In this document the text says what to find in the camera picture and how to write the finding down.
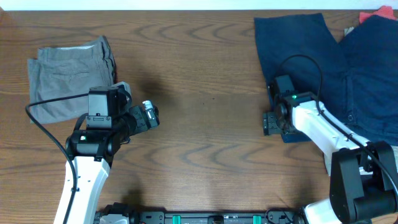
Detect navy blue shorts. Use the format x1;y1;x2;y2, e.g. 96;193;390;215
254;14;397;146

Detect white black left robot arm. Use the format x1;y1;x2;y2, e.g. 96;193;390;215
54;100;160;223

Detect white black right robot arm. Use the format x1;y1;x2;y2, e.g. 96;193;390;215
264;91;397;223

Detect folded grey shorts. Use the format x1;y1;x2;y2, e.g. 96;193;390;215
27;36;116;124

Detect khaki beige garment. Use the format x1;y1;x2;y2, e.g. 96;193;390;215
323;26;398;177

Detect red cloth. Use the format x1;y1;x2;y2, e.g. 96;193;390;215
359;6;397;24

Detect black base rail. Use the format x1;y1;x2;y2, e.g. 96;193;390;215
93;202;307;224

